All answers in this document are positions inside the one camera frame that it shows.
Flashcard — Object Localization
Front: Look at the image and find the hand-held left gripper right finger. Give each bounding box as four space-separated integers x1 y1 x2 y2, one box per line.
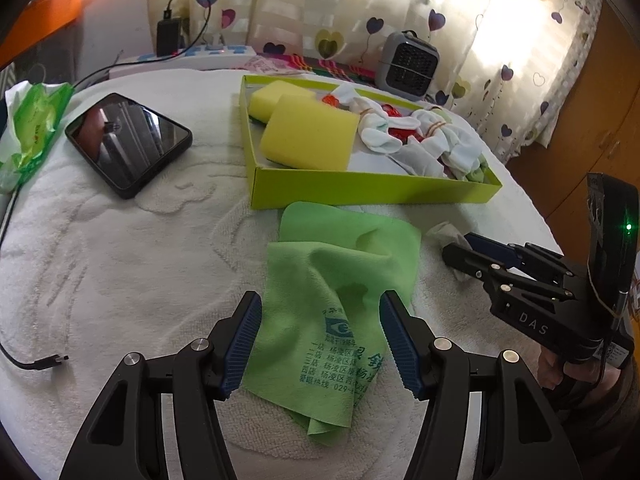
379 290 583 480

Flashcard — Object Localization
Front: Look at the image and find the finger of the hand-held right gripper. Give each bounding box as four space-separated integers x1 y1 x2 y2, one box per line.
464 232 576 281
441 242 572 304

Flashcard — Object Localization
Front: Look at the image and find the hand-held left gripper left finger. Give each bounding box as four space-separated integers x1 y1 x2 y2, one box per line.
59 290 263 480

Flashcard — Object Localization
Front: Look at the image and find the green towel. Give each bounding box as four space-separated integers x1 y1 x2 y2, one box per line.
467 155 491 183

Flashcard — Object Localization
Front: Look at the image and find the green printed microfiber cloth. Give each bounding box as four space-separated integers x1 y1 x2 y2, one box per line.
244 201 423 450

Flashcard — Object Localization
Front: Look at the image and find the white sock bundle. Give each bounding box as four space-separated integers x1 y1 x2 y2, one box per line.
332 84 418 157
410 107 488 183

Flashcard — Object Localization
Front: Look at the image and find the lime green cardboard box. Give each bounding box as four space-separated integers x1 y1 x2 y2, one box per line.
239 74 503 211

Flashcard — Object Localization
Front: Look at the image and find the yellow sponge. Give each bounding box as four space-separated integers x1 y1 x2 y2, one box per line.
259 94 362 172
249 82 318 125

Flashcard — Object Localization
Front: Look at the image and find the person's right forearm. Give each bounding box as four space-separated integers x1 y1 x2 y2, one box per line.
550 367 638 466

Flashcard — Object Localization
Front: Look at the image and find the person's right hand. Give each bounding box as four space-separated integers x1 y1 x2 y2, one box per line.
540 347 618 398

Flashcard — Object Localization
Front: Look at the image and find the crumpled white tissue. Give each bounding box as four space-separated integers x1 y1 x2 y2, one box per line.
425 220 476 283

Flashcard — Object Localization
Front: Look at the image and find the wooden cabinet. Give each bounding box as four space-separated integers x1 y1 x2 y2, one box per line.
505 0 640 271

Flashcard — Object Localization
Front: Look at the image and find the grey fan heater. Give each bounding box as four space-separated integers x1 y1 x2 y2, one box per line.
374 31 441 103

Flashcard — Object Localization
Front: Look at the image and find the plaid cloth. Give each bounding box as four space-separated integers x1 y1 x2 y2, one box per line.
272 55 378 83

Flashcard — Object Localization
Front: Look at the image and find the black smartphone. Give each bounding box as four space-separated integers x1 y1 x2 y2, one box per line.
65 92 193 200

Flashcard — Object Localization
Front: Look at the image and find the pink patterned packet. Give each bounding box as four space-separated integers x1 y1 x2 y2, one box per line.
244 56 288 77

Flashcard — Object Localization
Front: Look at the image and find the white power strip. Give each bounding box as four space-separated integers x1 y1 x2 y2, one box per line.
135 44 258 68

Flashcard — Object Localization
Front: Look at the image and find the heart print curtain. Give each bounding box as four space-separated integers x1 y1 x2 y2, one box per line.
147 0 603 148

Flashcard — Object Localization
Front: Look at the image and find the green tissue pack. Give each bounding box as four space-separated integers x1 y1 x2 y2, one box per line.
0 81 75 196

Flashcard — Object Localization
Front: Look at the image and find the black power adapter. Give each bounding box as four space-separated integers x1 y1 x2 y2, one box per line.
156 7 183 57

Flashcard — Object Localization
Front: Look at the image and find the orange shelf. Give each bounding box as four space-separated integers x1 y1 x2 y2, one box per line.
0 0 151 68

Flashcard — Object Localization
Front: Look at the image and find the black usb cable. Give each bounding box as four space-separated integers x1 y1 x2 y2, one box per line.
0 50 126 372

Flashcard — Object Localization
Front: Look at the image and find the black adapter cable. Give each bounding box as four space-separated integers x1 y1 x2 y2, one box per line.
162 0 213 51

